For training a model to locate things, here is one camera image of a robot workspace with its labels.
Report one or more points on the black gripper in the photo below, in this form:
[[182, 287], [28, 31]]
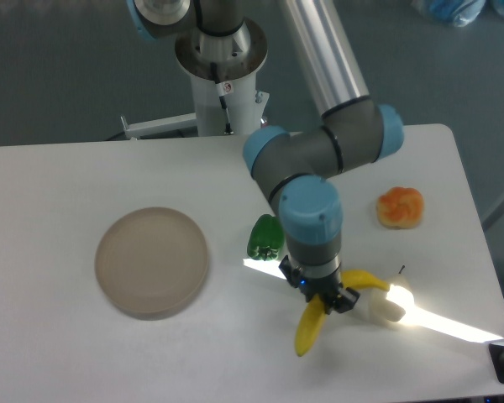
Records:
[[320, 280]]

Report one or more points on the yellow banana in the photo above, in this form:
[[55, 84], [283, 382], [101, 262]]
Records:
[[313, 317]]

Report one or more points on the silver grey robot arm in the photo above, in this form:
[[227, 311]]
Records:
[[222, 51]]

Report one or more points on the white pear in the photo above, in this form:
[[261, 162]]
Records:
[[390, 306]]

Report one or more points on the green bell pepper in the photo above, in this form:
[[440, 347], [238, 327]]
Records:
[[266, 239]]

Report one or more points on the orange bread roll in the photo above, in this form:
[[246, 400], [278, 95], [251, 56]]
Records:
[[400, 207]]

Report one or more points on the round beige plate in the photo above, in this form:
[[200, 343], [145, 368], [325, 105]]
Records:
[[152, 263]]

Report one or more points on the grey table leg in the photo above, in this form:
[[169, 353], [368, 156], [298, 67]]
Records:
[[493, 213]]

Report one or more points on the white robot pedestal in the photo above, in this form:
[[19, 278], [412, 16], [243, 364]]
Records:
[[228, 107]]

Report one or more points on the white metal base frame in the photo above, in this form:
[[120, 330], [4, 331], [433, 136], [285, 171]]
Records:
[[160, 128]]

